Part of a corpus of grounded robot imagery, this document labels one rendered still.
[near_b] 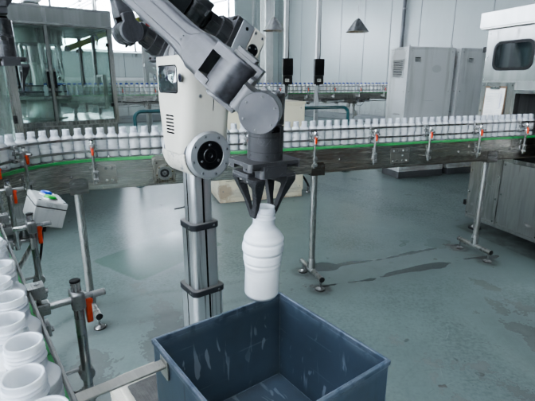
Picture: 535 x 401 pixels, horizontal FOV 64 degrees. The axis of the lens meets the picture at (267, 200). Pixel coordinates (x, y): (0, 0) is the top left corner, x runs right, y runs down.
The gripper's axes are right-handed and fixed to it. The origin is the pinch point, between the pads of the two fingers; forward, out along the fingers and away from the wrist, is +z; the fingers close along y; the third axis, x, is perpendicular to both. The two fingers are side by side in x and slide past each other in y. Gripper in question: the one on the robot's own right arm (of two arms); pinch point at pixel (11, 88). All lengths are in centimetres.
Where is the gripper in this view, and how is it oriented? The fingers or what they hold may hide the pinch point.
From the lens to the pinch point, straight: 154.7
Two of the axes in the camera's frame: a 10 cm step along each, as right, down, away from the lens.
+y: -8.0, 1.7, -5.8
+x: 6.0, 2.2, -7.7
